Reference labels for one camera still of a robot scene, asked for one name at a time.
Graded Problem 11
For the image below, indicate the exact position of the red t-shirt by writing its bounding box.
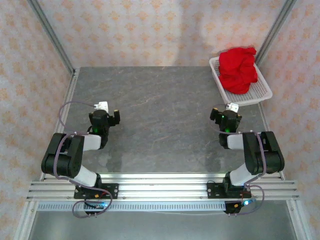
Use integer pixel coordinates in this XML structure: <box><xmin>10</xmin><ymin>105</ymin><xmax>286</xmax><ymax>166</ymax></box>
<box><xmin>218</xmin><ymin>46</ymin><xmax>258</xmax><ymax>95</ymax></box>

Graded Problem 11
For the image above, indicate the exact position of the white plastic mesh basket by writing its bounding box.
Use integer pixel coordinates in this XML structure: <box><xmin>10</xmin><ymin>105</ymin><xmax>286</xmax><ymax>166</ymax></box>
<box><xmin>208</xmin><ymin>56</ymin><xmax>273</xmax><ymax>106</ymax></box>

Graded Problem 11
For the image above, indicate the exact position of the grey metal lower shelf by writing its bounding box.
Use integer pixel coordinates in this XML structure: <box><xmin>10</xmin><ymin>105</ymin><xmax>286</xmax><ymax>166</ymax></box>
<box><xmin>28</xmin><ymin>211</ymin><xmax>300</xmax><ymax>240</ymax></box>

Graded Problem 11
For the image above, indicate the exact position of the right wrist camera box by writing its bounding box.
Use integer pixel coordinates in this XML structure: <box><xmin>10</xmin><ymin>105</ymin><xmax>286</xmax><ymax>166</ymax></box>
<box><xmin>224</xmin><ymin>101</ymin><xmax>240</xmax><ymax>113</ymax></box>

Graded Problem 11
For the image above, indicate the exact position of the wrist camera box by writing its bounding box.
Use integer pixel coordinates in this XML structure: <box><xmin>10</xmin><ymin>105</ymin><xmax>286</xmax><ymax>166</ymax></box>
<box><xmin>93</xmin><ymin>100</ymin><xmax>110</xmax><ymax>113</ymax></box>
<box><xmin>224</xmin><ymin>101</ymin><xmax>240</xmax><ymax>113</ymax></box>

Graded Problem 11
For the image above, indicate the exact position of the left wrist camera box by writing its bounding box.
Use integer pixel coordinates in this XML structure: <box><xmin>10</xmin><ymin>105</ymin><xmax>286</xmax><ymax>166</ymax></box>
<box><xmin>93</xmin><ymin>100</ymin><xmax>110</xmax><ymax>113</ymax></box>

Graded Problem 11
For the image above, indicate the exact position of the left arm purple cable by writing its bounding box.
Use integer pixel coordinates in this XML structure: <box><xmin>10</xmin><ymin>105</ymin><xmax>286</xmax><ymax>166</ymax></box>
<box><xmin>53</xmin><ymin>100</ymin><xmax>113</xmax><ymax>219</ymax></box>

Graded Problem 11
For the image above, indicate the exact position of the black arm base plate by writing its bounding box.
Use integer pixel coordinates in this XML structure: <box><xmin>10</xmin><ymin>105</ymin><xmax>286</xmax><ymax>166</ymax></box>
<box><xmin>73</xmin><ymin>183</ymin><xmax>119</xmax><ymax>200</ymax></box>
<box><xmin>206</xmin><ymin>181</ymin><xmax>252</xmax><ymax>200</ymax></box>

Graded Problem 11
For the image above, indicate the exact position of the wide aluminium mounting rail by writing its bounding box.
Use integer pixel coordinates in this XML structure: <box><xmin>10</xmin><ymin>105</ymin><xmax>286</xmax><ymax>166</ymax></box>
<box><xmin>26</xmin><ymin>171</ymin><xmax>300</xmax><ymax>201</ymax></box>

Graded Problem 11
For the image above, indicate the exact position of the aluminium corner post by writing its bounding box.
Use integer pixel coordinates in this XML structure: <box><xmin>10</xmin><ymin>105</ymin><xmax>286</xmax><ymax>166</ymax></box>
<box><xmin>253</xmin><ymin>0</ymin><xmax>300</xmax><ymax>67</ymax></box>
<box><xmin>26</xmin><ymin>0</ymin><xmax>77</xmax><ymax>76</ymax></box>

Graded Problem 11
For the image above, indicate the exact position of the white slotted cable duct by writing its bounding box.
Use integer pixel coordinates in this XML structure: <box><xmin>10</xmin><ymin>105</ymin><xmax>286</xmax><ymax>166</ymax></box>
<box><xmin>36</xmin><ymin>201</ymin><xmax>227</xmax><ymax>213</ymax></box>

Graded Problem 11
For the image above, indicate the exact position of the aluminium lower frame rail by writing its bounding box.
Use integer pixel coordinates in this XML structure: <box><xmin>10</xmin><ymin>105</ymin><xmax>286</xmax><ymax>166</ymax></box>
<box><xmin>13</xmin><ymin>199</ymin><xmax>38</xmax><ymax>240</ymax></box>
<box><xmin>286</xmin><ymin>199</ymin><xmax>313</xmax><ymax>240</ymax></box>

